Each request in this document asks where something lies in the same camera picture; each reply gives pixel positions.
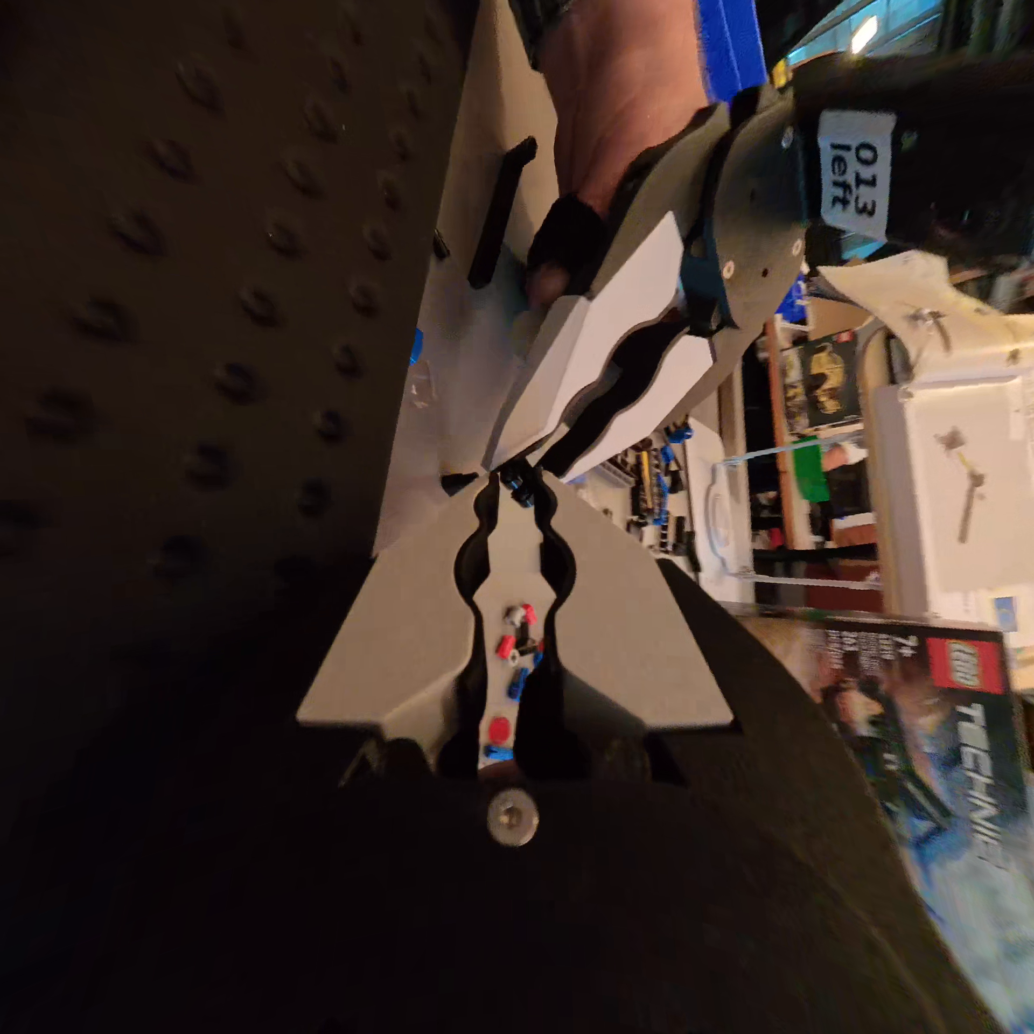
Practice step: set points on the blue small brick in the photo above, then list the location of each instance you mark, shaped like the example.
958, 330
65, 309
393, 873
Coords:
417, 346

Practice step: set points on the pile of small connector pieces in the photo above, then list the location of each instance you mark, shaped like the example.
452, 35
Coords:
513, 646

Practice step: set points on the person's left hand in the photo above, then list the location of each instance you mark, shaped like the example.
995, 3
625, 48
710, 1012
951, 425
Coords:
622, 81

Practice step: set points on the printed toy truck set box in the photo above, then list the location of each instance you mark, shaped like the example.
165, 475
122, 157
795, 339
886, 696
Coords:
929, 767

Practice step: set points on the blue storage bin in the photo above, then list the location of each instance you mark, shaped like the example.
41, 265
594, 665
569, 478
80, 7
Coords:
731, 48

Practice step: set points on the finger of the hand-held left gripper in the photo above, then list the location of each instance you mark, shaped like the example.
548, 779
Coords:
670, 380
598, 323

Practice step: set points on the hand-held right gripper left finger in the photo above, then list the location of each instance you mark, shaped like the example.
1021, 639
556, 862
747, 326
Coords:
380, 646

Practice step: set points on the black thin liftarm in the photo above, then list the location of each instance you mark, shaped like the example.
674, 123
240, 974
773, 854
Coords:
501, 210

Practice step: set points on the clear plastic scrap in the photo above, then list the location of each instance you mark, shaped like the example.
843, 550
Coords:
420, 386

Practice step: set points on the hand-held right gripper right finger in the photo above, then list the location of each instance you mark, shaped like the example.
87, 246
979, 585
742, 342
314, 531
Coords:
646, 646

